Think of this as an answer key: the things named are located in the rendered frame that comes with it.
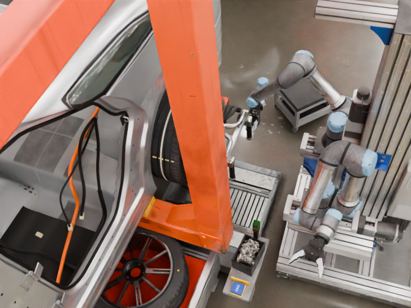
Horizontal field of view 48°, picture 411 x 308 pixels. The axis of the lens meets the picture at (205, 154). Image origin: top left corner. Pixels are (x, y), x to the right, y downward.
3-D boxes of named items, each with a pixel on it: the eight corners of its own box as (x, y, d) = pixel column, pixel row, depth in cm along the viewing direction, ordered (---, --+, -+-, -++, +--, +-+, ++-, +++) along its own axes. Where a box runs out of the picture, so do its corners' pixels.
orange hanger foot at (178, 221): (140, 203, 319) (129, 175, 291) (211, 225, 304) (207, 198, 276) (129, 223, 310) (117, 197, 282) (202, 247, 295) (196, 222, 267)
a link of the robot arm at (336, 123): (322, 135, 289) (325, 121, 278) (330, 120, 295) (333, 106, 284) (340, 142, 285) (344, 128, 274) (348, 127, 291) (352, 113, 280)
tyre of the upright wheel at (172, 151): (188, 135, 357) (184, 62, 311) (217, 143, 350) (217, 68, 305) (149, 195, 313) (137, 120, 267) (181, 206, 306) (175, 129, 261)
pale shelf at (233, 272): (244, 233, 309) (244, 231, 307) (269, 241, 305) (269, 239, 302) (222, 293, 287) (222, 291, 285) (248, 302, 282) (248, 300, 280)
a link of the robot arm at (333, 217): (342, 220, 227) (344, 211, 220) (333, 238, 222) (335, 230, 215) (326, 212, 230) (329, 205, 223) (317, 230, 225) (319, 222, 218)
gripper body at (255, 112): (247, 112, 307) (252, 99, 314) (247, 121, 314) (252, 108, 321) (258, 115, 305) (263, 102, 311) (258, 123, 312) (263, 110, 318)
